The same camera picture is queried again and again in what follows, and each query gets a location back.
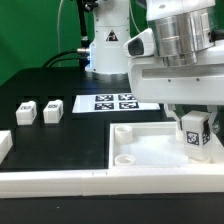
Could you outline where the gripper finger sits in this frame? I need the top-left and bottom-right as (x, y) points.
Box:
(204, 105), (220, 134)
(164, 104), (182, 130)

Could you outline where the black cable bundle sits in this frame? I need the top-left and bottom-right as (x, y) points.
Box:
(41, 49), (91, 69)

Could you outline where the white thin cable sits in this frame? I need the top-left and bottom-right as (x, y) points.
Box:
(56, 0), (66, 68)

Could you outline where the white left fence bar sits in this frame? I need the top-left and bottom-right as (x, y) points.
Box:
(0, 130), (13, 164)

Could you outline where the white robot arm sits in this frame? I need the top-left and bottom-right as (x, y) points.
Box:
(86, 0), (224, 126)

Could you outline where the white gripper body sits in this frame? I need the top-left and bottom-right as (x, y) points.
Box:
(123, 28), (224, 105)

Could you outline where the white square tabletop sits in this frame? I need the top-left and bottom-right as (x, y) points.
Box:
(108, 122), (224, 168)

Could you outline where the white fence bar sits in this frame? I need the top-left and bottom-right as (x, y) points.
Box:
(0, 130), (13, 164)
(0, 165), (224, 198)

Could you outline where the white marker sheet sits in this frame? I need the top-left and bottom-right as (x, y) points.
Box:
(72, 93), (160, 113)

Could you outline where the white front fence bar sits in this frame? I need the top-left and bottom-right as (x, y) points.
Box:
(0, 165), (224, 198)

